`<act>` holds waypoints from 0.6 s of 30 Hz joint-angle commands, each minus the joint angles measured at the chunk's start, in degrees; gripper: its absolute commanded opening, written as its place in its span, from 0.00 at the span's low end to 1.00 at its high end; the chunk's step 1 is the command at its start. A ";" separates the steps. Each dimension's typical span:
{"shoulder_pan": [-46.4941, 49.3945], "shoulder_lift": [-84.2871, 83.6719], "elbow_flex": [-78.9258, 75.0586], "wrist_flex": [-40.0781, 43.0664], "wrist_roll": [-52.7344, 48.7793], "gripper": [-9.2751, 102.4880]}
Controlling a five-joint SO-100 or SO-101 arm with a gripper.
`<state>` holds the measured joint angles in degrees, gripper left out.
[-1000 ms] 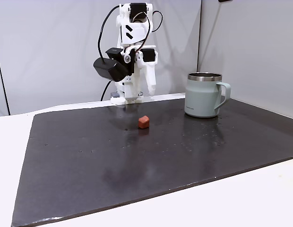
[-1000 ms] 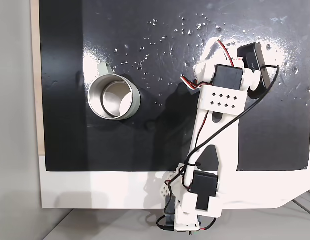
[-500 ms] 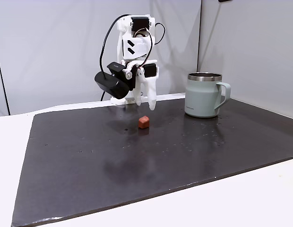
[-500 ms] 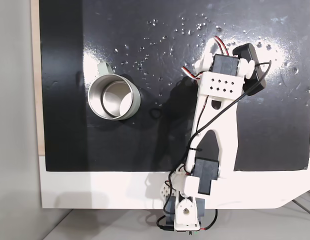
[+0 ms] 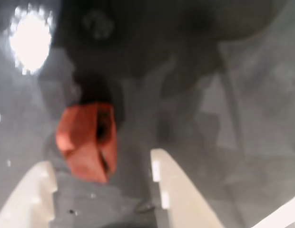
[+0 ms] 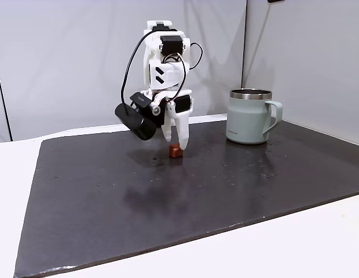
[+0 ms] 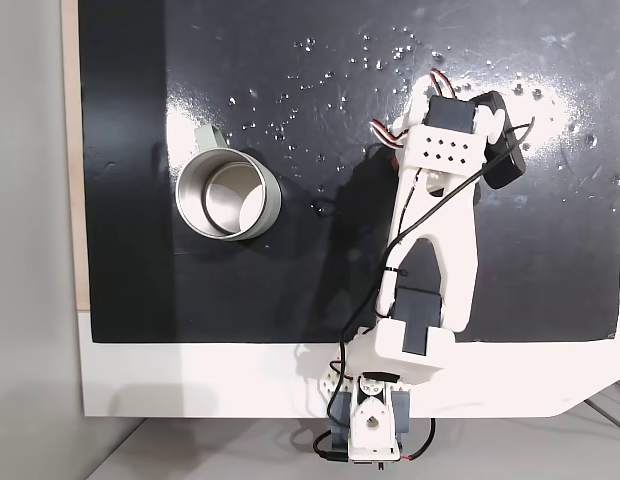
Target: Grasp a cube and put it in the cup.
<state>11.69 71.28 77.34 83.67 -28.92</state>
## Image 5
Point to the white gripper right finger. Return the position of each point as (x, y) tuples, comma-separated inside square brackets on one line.
[(180, 190)]

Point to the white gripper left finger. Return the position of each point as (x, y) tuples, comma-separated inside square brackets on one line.
[(31, 197)]

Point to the red cube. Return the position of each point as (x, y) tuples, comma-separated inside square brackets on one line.
[(83, 145)]

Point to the black glossy mat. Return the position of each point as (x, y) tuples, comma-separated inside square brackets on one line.
[(209, 71)]

